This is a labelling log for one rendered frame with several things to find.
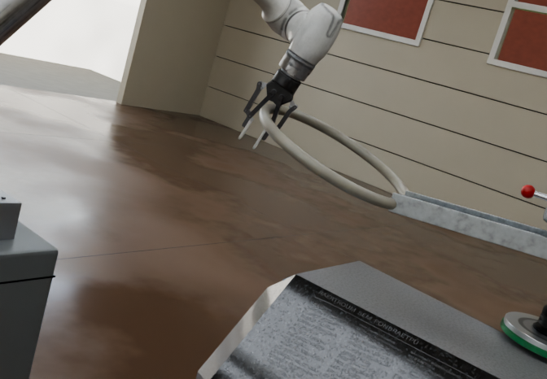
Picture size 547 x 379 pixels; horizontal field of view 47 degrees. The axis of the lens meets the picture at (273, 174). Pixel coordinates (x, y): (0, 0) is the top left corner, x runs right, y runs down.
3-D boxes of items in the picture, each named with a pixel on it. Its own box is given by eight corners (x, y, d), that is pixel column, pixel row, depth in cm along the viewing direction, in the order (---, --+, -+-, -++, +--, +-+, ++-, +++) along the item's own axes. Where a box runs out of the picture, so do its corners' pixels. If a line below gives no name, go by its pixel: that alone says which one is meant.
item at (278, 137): (426, 205, 188) (433, 198, 187) (369, 219, 145) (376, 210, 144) (307, 115, 207) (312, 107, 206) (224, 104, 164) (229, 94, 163)
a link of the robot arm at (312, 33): (324, 71, 174) (303, 53, 183) (356, 23, 169) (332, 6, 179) (296, 56, 167) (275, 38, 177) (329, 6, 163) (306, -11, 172)
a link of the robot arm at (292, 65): (313, 67, 170) (302, 85, 171) (317, 65, 179) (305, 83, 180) (286, 48, 170) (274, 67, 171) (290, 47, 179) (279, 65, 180)
